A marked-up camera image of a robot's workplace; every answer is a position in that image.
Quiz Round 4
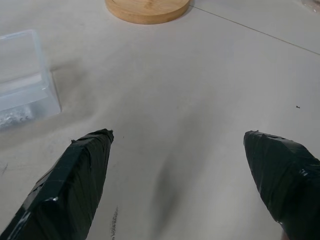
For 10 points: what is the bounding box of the round wooden stand base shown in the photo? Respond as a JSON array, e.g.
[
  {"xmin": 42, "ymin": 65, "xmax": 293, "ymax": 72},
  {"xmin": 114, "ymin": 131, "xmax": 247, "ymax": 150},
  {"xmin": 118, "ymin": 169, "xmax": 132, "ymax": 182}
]
[{"xmin": 104, "ymin": 0, "xmax": 193, "ymax": 25}]

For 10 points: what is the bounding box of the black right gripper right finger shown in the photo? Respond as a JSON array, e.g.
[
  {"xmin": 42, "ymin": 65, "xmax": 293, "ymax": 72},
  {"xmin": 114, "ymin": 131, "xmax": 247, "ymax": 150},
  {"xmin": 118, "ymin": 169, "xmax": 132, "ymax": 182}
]
[{"xmin": 243, "ymin": 129, "xmax": 320, "ymax": 240}]

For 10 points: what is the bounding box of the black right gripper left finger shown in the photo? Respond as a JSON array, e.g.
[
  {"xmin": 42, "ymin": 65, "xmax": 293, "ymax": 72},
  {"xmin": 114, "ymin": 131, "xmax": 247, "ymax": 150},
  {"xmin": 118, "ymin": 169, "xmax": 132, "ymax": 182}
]
[{"xmin": 0, "ymin": 128, "xmax": 115, "ymax": 240}]

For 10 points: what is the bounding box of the clear plastic storage box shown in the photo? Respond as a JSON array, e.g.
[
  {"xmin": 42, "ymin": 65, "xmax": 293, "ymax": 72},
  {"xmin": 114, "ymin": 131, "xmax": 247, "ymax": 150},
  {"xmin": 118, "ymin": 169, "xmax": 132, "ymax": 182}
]
[{"xmin": 0, "ymin": 29, "xmax": 62, "ymax": 131}]

